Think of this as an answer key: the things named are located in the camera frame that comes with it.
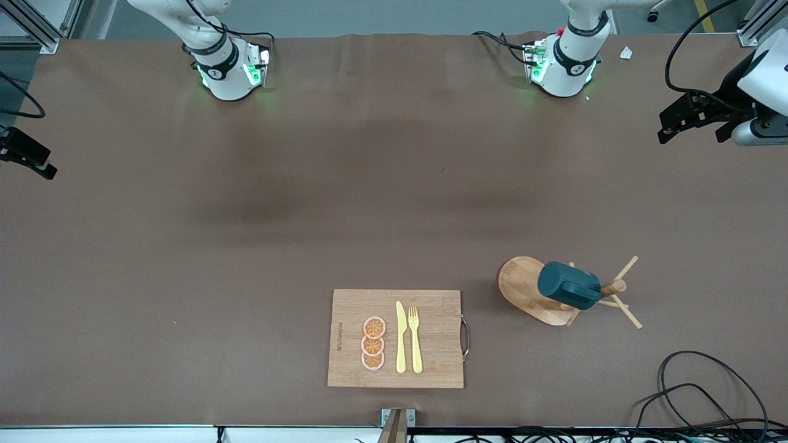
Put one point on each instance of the aluminium frame profile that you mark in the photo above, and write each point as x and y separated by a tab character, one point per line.
748	37
46	42

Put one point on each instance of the small white paper scrap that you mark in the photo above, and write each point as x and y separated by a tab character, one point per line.
626	53

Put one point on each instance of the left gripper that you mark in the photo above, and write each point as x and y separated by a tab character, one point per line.
729	98

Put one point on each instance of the wooden mug tree stand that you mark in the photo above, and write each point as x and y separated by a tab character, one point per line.
523	289

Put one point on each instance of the bamboo cutting board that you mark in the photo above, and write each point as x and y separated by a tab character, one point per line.
431	344

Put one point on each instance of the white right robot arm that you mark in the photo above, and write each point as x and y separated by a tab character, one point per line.
225	74

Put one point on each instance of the yellow plastic fork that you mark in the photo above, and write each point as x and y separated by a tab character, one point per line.
415	344

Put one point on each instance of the metal table edge bracket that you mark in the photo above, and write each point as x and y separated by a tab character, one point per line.
397	424

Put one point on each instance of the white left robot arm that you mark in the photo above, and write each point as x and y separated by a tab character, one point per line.
569	64

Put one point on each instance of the teal ribbed cup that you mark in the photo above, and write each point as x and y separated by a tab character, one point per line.
566	286

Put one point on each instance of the white table edge rail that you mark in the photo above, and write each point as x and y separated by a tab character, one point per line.
123	434

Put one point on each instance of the yellow plastic knife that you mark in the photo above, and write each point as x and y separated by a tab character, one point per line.
401	338

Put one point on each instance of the toy orange slice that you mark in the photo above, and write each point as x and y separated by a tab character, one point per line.
372	363
373	327
372	346

